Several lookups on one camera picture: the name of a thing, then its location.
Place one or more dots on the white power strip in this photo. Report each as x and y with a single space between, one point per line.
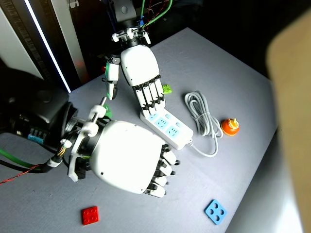
179 134

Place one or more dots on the red toy brick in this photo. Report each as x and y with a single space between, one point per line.
90 215

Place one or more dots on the grey white panel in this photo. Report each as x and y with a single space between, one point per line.
14 43

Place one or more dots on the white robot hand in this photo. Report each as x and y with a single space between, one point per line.
126 155
139 65

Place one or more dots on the grey table cloth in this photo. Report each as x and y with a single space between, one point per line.
218 170

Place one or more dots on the orange toy cake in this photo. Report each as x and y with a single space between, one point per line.
229 128

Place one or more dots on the green number block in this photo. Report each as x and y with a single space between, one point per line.
108 112

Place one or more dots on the white light strip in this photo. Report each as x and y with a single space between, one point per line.
46 43

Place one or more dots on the lime green toy brick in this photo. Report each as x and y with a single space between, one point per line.
167 89

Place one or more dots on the blue four-hole block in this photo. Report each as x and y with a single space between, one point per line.
216 212

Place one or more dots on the white post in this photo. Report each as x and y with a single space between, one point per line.
68 36

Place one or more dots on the blurred beige board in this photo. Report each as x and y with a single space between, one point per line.
291 97

